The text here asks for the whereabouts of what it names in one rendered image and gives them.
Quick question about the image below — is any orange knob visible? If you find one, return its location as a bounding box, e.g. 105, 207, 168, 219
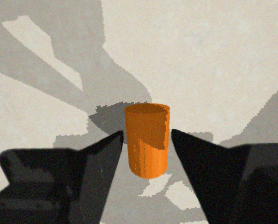
125, 103, 170, 179

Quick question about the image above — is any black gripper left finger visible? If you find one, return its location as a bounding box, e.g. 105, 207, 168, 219
0, 130, 124, 224

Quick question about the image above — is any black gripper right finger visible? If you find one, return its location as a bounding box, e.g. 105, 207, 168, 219
171, 129, 278, 224

